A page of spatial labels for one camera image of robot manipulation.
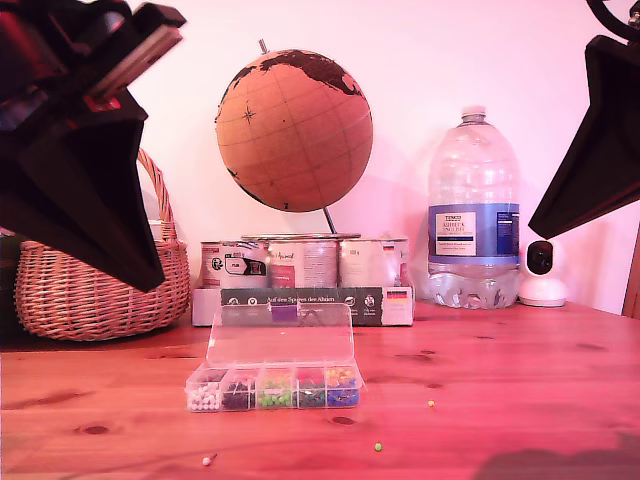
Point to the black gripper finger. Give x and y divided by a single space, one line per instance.
90 200
600 150

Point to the white-headed pin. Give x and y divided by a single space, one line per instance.
205 460

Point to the green-headed pin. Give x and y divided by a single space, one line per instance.
378 446

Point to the small white carton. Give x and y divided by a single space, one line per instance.
156 231

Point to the brown wooden furniture edge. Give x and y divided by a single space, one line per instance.
631 270

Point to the dark green bag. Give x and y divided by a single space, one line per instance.
7 300

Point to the large clear water bottle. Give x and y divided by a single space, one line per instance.
472 225

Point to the white can black label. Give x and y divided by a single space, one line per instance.
232 265

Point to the cork globe on metal stand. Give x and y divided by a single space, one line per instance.
295 135

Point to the white can pink label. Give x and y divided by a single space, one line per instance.
300 262

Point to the clear plastic pin organizer box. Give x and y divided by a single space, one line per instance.
280 335

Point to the cardboard can tray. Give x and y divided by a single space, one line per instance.
395 305

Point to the white can grey label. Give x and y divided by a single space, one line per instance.
365 262

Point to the small white round camera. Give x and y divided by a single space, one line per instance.
542 280

